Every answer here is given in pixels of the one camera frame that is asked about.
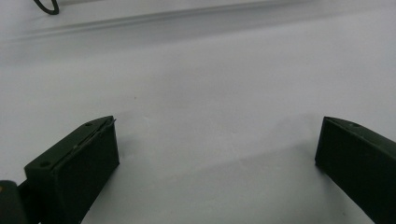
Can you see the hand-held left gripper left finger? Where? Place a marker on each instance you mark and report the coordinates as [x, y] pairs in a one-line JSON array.
[[71, 168]]

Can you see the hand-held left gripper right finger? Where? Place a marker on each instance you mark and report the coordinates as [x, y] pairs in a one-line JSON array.
[[358, 161]]

